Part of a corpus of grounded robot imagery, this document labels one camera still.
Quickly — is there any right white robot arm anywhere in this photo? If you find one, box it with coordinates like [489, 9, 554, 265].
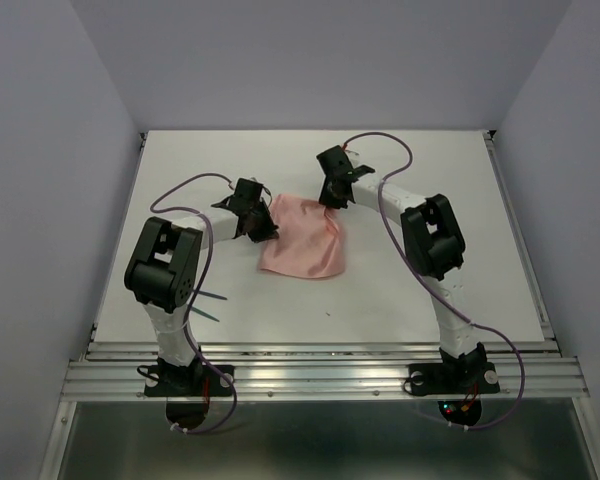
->
[317, 146, 486, 390]

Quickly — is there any teal plastic utensil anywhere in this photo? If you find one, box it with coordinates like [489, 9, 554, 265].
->
[191, 290, 228, 301]

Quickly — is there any teal plastic spoon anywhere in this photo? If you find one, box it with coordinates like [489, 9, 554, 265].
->
[189, 307, 220, 323]

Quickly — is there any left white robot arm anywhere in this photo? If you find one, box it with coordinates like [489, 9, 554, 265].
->
[124, 175, 278, 394]

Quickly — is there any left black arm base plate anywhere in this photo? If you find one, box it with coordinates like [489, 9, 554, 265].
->
[136, 362, 232, 398]

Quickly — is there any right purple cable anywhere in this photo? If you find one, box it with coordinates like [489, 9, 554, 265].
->
[342, 132, 526, 431]

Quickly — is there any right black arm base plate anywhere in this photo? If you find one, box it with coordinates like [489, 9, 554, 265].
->
[402, 363, 500, 397]

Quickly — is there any pink satin napkin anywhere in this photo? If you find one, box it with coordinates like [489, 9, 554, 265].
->
[258, 194, 346, 280]

